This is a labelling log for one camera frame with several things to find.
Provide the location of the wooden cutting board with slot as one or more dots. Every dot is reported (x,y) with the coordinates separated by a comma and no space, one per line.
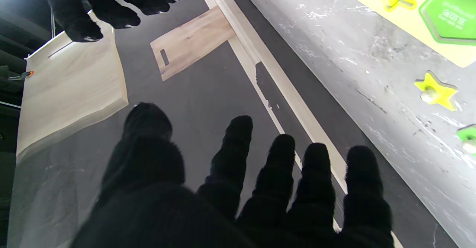
(193,41)

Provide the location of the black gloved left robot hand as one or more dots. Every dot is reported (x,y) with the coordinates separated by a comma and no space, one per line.
(156,211)

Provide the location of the cream flat panel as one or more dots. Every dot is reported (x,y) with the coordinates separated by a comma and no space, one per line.
(70,84)

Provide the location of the yellow star puzzle piece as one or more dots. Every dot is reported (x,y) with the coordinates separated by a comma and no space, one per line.
(440,90)

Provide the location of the orange metal clip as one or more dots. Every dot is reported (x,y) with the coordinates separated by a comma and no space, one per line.
(22,76)

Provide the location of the green pentagon puzzle piece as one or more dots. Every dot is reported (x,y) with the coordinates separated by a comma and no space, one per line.
(469,133)

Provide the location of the wooden shape puzzle board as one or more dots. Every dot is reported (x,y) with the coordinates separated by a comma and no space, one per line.
(424,28)

